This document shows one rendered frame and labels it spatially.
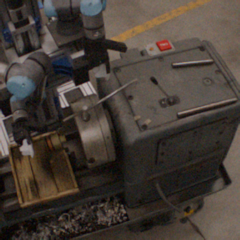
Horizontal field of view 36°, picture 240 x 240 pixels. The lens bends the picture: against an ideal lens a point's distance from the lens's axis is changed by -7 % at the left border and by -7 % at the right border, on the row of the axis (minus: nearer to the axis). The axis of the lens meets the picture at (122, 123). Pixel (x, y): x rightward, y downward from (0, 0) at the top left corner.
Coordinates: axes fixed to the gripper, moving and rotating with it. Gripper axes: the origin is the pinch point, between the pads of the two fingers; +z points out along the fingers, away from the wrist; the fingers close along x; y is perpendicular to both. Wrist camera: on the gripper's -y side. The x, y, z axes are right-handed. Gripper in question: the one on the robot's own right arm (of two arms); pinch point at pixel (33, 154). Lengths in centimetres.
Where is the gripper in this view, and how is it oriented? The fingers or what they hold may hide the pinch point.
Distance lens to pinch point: 174.6
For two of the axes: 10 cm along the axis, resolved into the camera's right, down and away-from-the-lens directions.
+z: 3.3, 7.8, -5.4
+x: -0.4, -5.6, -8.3
